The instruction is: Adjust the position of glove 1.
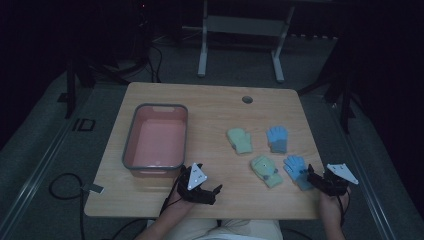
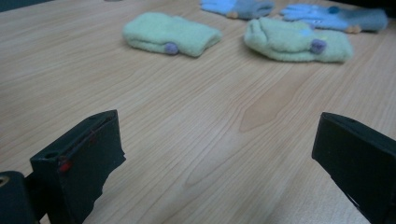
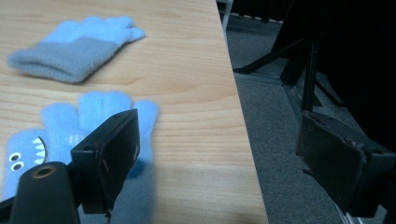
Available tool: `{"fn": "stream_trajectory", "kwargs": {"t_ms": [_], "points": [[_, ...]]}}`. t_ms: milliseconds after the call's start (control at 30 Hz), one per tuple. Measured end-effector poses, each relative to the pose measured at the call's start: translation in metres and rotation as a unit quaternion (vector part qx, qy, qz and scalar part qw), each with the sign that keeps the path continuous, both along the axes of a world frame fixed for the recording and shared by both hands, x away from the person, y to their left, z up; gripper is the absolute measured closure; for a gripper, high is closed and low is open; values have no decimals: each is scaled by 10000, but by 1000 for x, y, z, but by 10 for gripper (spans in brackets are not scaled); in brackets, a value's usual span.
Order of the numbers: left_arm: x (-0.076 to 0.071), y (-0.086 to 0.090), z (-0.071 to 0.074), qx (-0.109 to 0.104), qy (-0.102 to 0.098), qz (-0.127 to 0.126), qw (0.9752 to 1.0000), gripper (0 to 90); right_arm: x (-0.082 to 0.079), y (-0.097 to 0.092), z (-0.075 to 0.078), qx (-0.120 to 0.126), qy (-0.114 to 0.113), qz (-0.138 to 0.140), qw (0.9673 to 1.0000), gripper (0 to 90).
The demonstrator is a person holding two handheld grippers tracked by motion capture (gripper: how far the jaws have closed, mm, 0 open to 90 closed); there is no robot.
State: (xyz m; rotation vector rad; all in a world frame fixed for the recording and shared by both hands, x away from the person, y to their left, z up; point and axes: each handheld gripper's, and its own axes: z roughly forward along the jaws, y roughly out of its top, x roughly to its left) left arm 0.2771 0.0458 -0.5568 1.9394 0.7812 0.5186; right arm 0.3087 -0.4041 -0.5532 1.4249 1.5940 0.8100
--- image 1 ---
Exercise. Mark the pink basin with grey rim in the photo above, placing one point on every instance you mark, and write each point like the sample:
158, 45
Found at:
156, 143

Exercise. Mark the green mitten with buttons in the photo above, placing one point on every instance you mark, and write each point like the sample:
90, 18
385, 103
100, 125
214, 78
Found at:
266, 171

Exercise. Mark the white metal table frame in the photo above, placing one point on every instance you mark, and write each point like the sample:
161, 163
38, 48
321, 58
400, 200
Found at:
245, 26

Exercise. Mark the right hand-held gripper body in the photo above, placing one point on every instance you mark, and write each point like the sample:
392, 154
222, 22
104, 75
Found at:
335, 181

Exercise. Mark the person's light trousers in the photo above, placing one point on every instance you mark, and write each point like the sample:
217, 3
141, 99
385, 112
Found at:
226, 230

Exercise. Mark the person's left hand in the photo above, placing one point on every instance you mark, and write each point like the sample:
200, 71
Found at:
180, 205

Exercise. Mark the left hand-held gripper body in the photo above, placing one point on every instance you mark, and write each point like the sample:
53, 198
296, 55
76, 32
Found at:
196, 180

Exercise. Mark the metal floor rail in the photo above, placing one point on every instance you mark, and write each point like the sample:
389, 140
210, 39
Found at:
366, 186
36, 173

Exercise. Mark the black tripod stand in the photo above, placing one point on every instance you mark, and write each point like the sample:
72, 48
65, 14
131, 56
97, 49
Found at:
71, 90
345, 100

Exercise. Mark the plain green mitten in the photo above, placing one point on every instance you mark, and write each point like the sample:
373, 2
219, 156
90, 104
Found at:
240, 141

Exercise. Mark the blue glove with grey cuff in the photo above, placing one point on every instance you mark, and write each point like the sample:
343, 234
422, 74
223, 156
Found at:
277, 138

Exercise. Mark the blue glove with small decoration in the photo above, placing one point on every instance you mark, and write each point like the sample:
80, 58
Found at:
295, 168

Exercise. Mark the person's right hand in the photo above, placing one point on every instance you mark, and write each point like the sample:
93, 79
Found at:
333, 206

